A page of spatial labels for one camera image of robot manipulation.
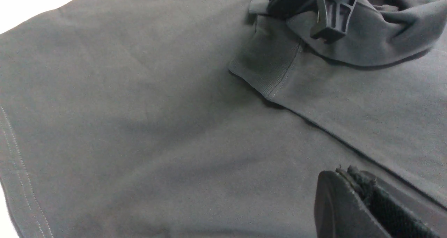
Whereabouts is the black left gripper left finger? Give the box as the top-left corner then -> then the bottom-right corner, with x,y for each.
314,171 -> 390,238

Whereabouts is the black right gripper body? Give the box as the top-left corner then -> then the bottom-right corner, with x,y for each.
267,0 -> 357,44

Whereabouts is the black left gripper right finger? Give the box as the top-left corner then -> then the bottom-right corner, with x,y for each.
337,166 -> 446,238

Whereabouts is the dark gray long-sleeved shirt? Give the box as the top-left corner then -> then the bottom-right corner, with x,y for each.
1,0 -> 446,238

